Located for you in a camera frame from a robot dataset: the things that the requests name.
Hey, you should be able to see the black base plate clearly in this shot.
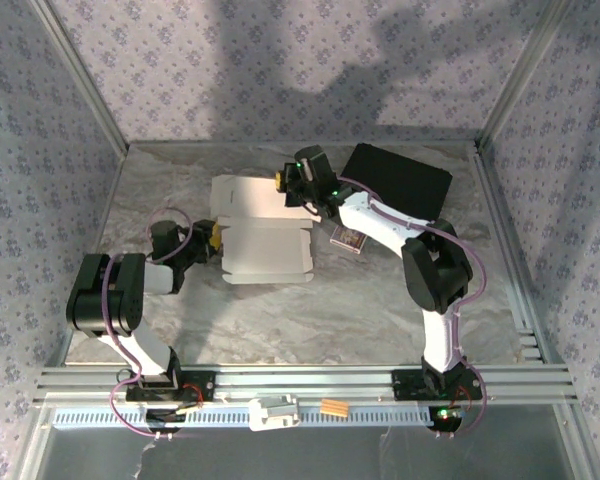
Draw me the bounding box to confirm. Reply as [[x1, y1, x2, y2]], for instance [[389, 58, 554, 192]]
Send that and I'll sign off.
[[125, 370, 217, 404], [392, 368, 483, 401]]

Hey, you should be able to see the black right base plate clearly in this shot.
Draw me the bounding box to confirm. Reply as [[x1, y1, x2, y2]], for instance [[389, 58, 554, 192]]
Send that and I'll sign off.
[[392, 368, 483, 401]]

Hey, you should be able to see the white plastic bracket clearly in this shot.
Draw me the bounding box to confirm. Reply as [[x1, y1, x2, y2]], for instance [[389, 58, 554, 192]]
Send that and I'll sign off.
[[248, 394, 301, 432]]

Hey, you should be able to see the grey slotted cable duct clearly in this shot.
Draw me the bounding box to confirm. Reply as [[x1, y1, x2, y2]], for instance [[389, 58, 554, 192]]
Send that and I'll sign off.
[[52, 403, 461, 429]]

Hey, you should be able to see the controller board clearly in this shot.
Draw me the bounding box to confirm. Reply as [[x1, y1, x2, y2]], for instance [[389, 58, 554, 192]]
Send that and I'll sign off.
[[427, 405, 466, 434], [144, 407, 186, 434]]

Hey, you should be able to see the aluminium mounting rail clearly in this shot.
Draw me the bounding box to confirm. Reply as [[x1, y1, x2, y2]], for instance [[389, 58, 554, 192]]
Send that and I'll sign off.
[[33, 364, 579, 405]]

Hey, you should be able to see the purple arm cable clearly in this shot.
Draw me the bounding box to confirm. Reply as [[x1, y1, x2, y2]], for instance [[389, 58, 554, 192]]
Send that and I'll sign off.
[[329, 174, 489, 441], [97, 206, 196, 441]]

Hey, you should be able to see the left controller board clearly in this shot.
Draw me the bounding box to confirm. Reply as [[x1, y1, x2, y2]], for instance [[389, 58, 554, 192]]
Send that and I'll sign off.
[[144, 407, 186, 434]]

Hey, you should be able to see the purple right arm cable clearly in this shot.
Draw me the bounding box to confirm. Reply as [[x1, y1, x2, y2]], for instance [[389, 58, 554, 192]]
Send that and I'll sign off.
[[329, 174, 489, 441]]

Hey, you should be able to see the small purple card box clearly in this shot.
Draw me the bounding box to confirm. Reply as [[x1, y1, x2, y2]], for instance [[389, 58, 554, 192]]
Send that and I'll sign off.
[[328, 223, 366, 255]]

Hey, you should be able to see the aluminium side rail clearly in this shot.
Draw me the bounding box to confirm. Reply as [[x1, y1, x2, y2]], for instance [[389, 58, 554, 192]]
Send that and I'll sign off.
[[57, 147, 130, 366], [472, 142, 556, 366]]

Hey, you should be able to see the right controller board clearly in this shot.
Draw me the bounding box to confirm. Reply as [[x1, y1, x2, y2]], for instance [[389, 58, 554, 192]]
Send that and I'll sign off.
[[427, 405, 466, 434]]

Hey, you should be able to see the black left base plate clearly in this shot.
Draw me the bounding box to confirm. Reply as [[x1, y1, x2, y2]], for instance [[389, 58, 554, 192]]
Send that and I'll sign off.
[[125, 370, 217, 404]]

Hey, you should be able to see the white paper box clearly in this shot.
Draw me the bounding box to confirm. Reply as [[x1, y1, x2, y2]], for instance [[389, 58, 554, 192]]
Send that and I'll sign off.
[[209, 174, 324, 286]]

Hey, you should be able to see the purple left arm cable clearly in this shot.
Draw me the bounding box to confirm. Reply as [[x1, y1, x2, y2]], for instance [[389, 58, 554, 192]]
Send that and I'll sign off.
[[97, 206, 196, 441]]

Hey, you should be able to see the black hard case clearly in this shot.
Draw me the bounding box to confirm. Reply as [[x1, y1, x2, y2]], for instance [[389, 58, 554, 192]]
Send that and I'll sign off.
[[340, 143, 454, 221]]

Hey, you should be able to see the aluminium frame post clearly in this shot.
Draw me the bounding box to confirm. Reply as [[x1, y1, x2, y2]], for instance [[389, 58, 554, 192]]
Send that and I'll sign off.
[[475, 0, 577, 154], [28, 0, 131, 154]]

